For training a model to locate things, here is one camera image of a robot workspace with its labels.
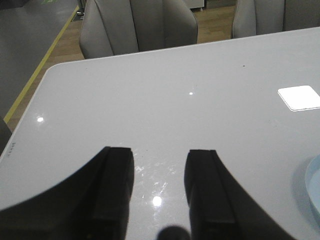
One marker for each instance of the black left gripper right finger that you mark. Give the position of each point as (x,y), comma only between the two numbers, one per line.
(219,208)

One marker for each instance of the grey padded chair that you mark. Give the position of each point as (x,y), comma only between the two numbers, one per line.
(118,27)
(260,17)

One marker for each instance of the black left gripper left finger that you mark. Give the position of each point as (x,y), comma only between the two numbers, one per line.
(91,204)

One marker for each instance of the grey padded chair right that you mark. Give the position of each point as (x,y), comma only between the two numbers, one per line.
(260,17)

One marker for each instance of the light blue round plate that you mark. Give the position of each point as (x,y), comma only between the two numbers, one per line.
(312,184)

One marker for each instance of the grey padded chair left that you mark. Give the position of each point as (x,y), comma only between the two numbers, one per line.
(118,27)

